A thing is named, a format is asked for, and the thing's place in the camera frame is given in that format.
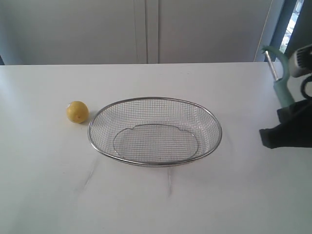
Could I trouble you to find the teal handled peeler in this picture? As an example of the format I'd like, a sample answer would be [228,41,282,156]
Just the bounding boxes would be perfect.
[261,46,294,108]

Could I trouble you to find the yellow lemon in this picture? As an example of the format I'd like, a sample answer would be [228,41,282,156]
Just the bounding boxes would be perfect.
[66,101,89,124]

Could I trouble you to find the white cabinet doors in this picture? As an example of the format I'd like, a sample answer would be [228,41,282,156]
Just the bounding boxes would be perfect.
[0,0,284,65]

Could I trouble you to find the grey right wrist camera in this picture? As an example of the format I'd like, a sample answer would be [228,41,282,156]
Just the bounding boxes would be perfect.
[289,44,312,78]

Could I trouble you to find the oval wire mesh basket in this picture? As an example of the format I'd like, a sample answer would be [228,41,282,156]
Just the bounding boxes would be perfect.
[88,97,222,167]

